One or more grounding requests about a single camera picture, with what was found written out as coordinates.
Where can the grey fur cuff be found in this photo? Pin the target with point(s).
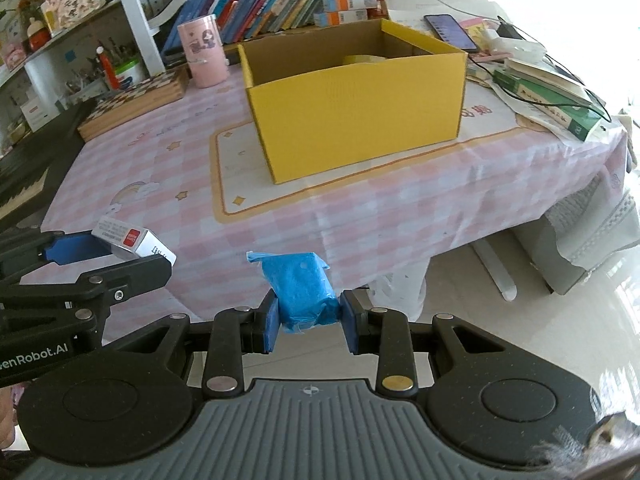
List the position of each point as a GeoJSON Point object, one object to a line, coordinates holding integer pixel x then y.
{"type": "Point", "coordinates": [575, 452]}

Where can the blue plastic packet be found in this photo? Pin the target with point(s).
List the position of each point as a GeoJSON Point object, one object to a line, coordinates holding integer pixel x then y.
{"type": "Point", "coordinates": [300, 290]}

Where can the white plastic case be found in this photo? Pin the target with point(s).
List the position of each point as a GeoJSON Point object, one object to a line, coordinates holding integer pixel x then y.
{"type": "Point", "coordinates": [522, 51]}

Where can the white paper sheets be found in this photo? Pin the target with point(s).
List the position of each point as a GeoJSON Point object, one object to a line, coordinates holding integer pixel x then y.
{"type": "Point", "coordinates": [405, 10]}

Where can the white table leg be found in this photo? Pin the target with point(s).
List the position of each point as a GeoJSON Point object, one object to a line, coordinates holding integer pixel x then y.
{"type": "Point", "coordinates": [495, 272]}

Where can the pink cartoon cup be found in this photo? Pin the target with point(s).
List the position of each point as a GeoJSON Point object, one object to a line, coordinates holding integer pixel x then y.
{"type": "Point", "coordinates": [205, 55]}

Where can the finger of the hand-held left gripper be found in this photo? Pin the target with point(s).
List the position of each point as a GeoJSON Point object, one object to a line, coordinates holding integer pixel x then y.
{"type": "Point", "coordinates": [70, 249]}
{"type": "Point", "coordinates": [135, 277]}

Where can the pink notepad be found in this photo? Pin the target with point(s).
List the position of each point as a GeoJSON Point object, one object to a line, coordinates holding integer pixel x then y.
{"type": "Point", "coordinates": [477, 32]}

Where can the white orange-bordered desk mat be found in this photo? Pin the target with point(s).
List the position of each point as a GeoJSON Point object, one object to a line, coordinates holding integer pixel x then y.
{"type": "Point", "coordinates": [240, 180]}

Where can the white carton red patch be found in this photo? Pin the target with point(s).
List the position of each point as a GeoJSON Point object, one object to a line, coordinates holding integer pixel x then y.
{"type": "Point", "coordinates": [130, 240]}

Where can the black smartphone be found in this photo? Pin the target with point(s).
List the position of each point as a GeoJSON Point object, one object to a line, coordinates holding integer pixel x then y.
{"type": "Point", "coordinates": [452, 32]}

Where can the white lace cloth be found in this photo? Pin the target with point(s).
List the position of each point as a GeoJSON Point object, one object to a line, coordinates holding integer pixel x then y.
{"type": "Point", "coordinates": [600, 220]}

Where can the red white bottle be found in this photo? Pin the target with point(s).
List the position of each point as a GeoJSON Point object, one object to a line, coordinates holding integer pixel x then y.
{"type": "Point", "coordinates": [106, 72]}

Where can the black power adapter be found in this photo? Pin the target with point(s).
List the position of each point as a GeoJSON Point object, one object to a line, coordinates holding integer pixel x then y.
{"type": "Point", "coordinates": [510, 31]}

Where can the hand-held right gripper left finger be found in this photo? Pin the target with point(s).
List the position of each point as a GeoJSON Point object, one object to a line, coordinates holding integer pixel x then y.
{"type": "Point", "coordinates": [270, 325]}

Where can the white paperback book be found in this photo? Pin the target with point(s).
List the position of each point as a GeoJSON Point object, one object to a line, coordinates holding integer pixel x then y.
{"type": "Point", "coordinates": [545, 77]}

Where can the pink checkered cloth desktop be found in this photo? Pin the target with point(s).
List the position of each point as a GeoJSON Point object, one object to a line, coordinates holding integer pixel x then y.
{"type": "Point", "coordinates": [165, 160]}

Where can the white box red label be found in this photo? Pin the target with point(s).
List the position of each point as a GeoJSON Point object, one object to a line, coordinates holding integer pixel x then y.
{"type": "Point", "coordinates": [37, 116]}

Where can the yellow tape roll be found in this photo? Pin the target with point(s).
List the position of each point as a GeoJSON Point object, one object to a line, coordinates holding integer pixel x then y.
{"type": "Point", "coordinates": [362, 59]}

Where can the white bookshelf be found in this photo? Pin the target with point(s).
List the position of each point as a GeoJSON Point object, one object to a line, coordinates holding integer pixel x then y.
{"type": "Point", "coordinates": [137, 20]}

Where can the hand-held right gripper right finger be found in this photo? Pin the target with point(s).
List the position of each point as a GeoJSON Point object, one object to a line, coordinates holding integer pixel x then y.
{"type": "Point", "coordinates": [351, 325]}

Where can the row of colourful books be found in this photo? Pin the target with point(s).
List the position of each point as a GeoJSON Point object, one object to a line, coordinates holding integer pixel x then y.
{"type": "Point", "coordinates": [265, 5]}

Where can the wooden chessboard box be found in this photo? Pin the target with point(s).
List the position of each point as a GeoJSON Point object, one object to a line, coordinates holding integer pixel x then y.
{"type": "Point", "coordinates": [135, 105]}

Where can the yellow cardboard box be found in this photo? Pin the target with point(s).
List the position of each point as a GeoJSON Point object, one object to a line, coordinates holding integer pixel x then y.
{"type": "Point", "coordinates": [360, 120]}

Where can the white tub green lid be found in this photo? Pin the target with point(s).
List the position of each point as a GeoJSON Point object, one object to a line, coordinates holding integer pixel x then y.
{"type": "Point", "coordinates": [127, 75]}

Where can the red white round jar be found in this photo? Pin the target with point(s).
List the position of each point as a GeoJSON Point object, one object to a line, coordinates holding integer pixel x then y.
{"type": "Point", "coordinates": [37, 37]}

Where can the green thick book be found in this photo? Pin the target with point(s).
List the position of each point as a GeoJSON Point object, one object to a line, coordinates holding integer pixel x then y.
{"type": "Point", "coordinates": [545, 102]}

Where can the orange blue white carton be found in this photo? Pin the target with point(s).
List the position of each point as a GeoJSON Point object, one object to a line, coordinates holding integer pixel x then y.
{"type": "Point", "coordinates": [342, 18]}
{"type": "Point", "coordinates": [350, 3]}

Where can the black electronic keyboard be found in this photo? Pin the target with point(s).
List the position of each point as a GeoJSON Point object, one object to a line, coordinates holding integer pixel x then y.
{"type": "Point", "coordinates": [30, 170]}

